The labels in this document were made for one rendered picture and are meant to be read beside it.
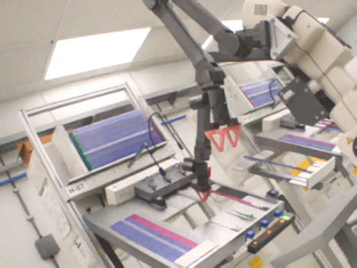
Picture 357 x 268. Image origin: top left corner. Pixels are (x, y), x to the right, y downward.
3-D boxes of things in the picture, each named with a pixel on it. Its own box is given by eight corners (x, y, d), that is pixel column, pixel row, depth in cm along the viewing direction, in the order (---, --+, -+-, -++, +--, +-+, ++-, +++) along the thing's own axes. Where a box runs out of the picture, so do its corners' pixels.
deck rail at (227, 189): (284, 212, 190) (284, 202, 188) (281, 214, 189) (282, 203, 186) (180, 179, 233) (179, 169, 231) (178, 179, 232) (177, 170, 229)
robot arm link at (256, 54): (193, 49, 173) (205, 50, 181) (194, 77, 175) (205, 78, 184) (285, 42, 151) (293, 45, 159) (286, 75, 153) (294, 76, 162)
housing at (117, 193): (183, 183, 230) (181, 160, 224) (118, 215, 195) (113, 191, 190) (174, 179, 234) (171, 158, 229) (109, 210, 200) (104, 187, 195)
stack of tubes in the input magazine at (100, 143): (163, 142, 227) (140, 106, 231) (92, 171, 191) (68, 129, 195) (154, 153, 236) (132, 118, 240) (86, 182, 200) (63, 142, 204)
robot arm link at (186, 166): (201, 151, 180) (210, 148, 187) (180, 147, 185) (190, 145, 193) (199, 176, 182) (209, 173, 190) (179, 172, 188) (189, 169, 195)
